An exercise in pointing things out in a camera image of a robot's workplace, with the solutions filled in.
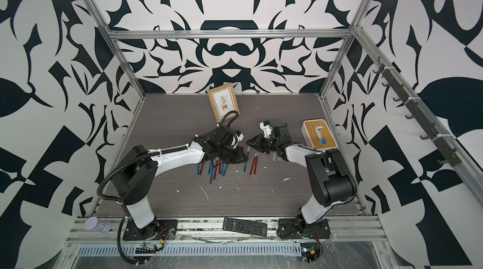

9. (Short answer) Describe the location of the red carving knife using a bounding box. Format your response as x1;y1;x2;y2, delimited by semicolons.
249;156;257;175
253;154;259;175

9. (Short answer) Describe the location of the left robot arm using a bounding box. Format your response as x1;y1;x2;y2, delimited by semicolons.
97;125;248;230

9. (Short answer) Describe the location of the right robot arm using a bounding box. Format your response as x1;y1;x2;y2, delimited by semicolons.
247;121;357;227

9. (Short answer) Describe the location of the red knife capped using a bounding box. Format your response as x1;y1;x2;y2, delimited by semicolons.
213;159;220;180

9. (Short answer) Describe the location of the white box with wooden lid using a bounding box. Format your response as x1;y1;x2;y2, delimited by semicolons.
301;119;338;151

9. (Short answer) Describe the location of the black remote control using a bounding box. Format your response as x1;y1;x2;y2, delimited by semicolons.
222;217;268;237

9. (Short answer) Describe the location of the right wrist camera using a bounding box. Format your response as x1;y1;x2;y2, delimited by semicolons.
259;120;274;138

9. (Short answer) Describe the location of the wooden picture frame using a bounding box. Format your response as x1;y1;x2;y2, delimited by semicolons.
208;83;240;123

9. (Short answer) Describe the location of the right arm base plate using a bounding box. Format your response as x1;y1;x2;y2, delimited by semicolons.
277;216;332;240

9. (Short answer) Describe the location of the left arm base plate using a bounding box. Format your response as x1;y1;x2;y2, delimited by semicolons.
123;219;178;241

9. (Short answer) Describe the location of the white cable duct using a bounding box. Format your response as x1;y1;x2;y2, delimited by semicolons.
77;242;302;256

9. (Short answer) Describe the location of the black wall hook rail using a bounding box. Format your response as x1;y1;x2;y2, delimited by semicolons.
374;63;463;167

